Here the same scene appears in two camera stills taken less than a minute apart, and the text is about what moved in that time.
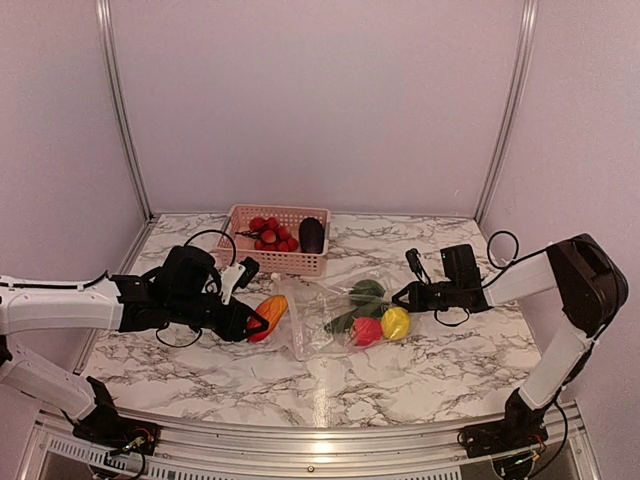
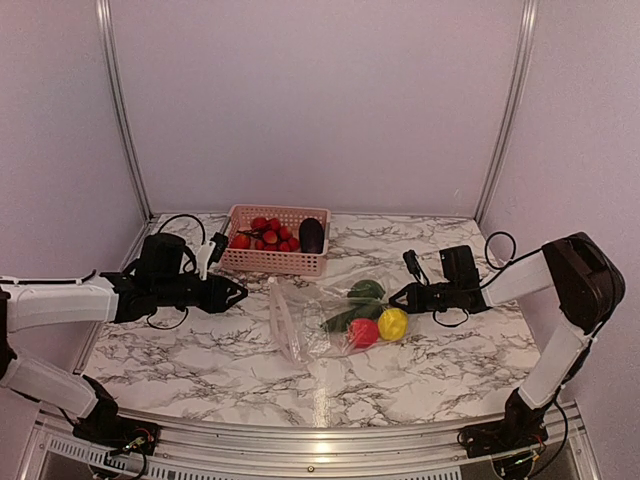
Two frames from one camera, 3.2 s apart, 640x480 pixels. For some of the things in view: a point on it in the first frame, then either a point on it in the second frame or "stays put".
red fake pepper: x=274 y=309 -> x=240 y=241
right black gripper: x=417 y=303 stays put
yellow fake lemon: x=395 y=323 stays put
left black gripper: x=231 y=328 -> x=233 y=288
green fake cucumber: x=343 y=323 stays put
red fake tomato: x=366 y=331 stays put
